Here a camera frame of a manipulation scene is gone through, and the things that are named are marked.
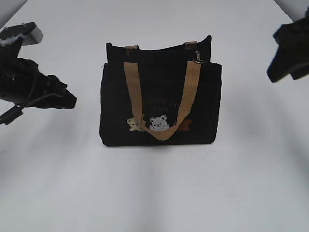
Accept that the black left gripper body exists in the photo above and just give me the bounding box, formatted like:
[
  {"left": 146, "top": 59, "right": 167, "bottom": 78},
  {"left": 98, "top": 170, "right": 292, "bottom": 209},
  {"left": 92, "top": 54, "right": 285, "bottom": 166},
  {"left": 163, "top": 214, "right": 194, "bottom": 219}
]
[{"left": 0, "top": 38, "right": 65, "bottom": 106}]

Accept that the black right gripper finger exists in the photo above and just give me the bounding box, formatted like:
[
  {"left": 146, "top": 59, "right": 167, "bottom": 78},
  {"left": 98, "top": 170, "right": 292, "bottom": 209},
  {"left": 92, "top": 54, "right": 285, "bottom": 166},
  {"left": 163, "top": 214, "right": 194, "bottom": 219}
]
[{"left": 267, "top": 47, "right": 293, "bottom": 83}]

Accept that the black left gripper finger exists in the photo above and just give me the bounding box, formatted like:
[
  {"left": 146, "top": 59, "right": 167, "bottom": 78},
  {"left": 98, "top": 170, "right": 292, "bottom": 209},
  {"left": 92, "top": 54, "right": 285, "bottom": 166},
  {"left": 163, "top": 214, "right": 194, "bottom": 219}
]
[{"left": 31, "top": 84, "right": 77, "bottom": 109}]

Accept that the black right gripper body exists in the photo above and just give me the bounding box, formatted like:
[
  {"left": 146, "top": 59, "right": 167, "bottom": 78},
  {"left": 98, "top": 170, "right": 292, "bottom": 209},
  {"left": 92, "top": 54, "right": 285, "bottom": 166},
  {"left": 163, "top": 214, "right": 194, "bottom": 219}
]
[{"left": 273, "top": 11, "right": 309, "bottom": 80}]

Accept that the silver zipper pull ring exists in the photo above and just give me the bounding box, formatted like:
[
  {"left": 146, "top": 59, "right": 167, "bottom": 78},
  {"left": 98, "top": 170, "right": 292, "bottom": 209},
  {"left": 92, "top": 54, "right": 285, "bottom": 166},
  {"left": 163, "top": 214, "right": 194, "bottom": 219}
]
[{"left": 195, "top": 50, "right": 206, "bottom": 66}]

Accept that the black canvas tote bag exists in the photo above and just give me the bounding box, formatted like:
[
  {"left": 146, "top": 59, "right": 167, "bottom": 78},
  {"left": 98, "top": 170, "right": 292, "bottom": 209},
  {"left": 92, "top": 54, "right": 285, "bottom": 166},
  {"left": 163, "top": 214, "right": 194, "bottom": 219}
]
[{"left": 99, "top": 36, "right": 222, "bottom": 147}]

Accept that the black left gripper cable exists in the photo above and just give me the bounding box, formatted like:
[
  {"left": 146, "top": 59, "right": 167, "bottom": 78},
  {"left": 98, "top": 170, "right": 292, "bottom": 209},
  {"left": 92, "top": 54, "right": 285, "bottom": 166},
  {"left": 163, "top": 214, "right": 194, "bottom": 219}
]
[{"left": 0, "top": 70, "right": 58, "bottom": 126}]

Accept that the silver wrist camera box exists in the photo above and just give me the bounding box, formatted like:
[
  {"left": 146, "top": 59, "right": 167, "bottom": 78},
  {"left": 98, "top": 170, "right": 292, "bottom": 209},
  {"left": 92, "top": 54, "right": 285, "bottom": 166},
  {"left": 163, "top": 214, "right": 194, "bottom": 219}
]
[{"left": 0, "top": 22, "right": 43, "bottom": 47}]

